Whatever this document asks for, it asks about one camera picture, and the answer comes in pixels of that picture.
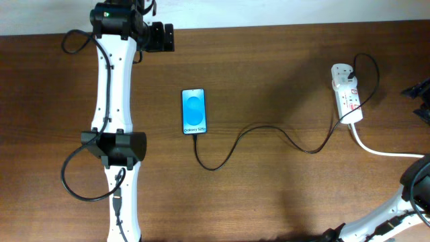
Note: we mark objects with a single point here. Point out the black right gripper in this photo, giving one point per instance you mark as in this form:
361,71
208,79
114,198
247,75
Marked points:
422,101

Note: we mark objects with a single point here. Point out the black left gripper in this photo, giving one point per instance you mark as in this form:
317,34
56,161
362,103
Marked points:
158,44

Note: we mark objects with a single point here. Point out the blue Samsung Galaxy smartphone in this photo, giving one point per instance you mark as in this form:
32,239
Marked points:
194,111

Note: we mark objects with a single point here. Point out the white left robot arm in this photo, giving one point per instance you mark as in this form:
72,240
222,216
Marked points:
121,32

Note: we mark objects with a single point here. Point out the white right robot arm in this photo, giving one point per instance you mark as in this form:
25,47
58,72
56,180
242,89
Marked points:
410,204

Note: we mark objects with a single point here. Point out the white charger adapter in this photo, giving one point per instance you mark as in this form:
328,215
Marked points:
344,75

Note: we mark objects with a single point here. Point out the white power strip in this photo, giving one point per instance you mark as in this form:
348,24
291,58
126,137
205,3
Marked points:
348,106

